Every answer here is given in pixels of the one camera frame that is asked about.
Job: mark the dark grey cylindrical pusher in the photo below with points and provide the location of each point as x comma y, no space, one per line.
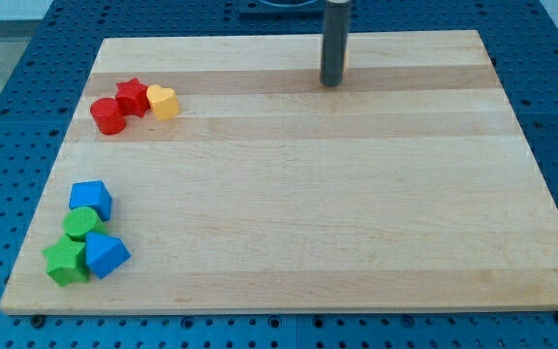
336,27

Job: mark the yellow hexagon block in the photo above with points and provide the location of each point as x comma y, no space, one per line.
345,65

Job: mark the wooden board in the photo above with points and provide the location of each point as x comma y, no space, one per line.
410,187

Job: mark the yellow heart block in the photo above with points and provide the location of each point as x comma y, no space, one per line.
163,101

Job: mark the red star block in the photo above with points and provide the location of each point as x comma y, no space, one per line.
131,97

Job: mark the red cylinder block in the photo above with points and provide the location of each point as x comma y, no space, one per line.
108,116

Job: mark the blue cube block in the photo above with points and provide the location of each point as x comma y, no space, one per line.
93,194

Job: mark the green cylinder block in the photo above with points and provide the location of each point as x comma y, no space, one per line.
83,220

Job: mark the blue triangle block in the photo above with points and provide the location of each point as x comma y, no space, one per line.
105,253

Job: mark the green star block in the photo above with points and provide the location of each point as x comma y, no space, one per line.
65,262

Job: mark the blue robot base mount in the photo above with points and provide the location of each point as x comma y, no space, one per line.
280,7

